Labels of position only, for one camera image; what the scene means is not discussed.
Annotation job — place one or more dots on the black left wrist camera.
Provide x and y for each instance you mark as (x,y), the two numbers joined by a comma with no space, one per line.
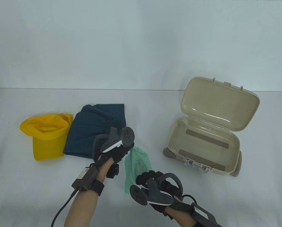
(112,171)

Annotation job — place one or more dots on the person's left forearm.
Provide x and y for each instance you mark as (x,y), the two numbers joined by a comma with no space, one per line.
(84,205)

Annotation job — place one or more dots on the green mesh bag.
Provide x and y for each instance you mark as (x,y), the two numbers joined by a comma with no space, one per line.
(136,163)

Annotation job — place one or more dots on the grey left hand controller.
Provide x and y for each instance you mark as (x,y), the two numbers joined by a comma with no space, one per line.
(128,136)

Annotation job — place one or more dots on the grey right hand controller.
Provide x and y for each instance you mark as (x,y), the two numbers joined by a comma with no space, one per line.
(138,194)

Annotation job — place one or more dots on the black wrist sensor box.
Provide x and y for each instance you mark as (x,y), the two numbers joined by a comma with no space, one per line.
(84,177)
(202,212)

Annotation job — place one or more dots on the black right wrist sensor box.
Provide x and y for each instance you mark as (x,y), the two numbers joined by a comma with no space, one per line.
(202,212)

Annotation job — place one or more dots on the black left wrist sensor box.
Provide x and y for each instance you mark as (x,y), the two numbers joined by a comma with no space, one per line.
(84,177)

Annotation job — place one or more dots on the person's left hand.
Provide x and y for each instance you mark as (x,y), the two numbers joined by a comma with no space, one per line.
(118,153)

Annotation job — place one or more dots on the grey hand controller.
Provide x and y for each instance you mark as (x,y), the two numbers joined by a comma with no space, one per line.
(138,194)
(128,136)

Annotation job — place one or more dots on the beige hard-shell suitcase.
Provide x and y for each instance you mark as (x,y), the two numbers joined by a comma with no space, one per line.
(214,104)

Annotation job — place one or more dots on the dark teal folded shorts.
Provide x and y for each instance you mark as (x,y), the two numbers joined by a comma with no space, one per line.
(89,127)

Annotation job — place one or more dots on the yellow cap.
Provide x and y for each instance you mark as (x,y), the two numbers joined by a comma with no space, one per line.
(46,141)

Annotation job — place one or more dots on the person's right hand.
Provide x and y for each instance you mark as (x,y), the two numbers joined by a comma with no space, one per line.
(164,183)

